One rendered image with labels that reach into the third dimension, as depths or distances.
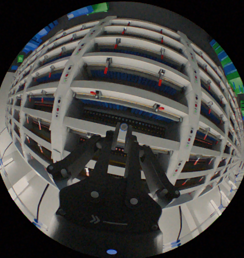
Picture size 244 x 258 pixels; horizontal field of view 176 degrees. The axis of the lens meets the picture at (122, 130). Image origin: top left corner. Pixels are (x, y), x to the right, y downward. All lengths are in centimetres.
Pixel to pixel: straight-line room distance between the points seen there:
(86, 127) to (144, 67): 40
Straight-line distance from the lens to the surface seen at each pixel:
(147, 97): 38
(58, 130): 51
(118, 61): 48
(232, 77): 81
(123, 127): 20
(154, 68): 48
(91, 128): 40
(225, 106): 116
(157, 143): 42
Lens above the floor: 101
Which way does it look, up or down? 10 degrees up
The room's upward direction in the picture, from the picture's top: 167 degrees counter-clockwise
